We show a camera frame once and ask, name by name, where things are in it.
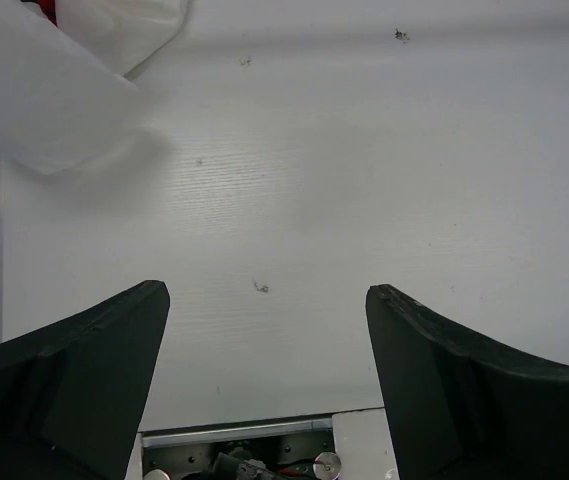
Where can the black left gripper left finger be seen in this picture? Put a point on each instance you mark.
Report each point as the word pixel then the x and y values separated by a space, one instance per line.
pixel 73 393

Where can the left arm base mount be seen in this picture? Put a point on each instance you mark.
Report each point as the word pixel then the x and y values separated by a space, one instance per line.
pixel 293 448

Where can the white shirt with red print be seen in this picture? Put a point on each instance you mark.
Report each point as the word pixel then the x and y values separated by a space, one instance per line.
pixel 64 95

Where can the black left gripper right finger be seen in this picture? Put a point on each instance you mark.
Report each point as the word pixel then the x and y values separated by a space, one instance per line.
pixel 460 405

